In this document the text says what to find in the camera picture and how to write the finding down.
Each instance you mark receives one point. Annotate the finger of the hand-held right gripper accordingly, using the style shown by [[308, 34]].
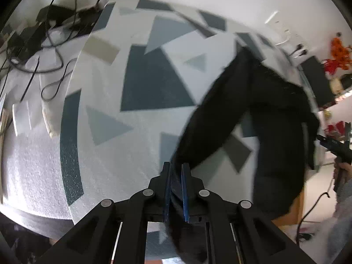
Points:
[[324, 140]]

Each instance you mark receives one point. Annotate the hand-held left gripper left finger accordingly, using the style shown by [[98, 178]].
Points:
[[166, 195]]

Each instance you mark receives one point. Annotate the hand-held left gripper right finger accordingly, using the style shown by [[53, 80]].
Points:
[[186, 198]]

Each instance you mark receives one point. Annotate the black printed top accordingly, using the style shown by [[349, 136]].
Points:
[[275, 143]]

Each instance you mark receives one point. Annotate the person's right forearm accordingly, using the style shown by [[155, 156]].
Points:
[[343, 220]]

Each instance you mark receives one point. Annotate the person's right hand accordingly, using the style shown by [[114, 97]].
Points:
[[347, 167]]

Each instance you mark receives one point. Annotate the geometric patterned foam mat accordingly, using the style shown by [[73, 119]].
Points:
[[143, 132]]

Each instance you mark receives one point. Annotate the red ornament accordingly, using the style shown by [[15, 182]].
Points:
[[331, 67]]

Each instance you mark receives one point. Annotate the orange flower decoration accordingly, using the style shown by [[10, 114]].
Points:
[[341, 51]]

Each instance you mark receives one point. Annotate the black plug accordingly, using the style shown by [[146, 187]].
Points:
[[299, 50]]

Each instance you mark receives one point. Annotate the black power strip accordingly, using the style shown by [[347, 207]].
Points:
[[26, 44]]

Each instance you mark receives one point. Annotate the black power adapter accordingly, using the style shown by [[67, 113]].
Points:
[[53, 13]]

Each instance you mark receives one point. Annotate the white wall socket panel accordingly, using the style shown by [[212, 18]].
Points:
[[286, 33]]

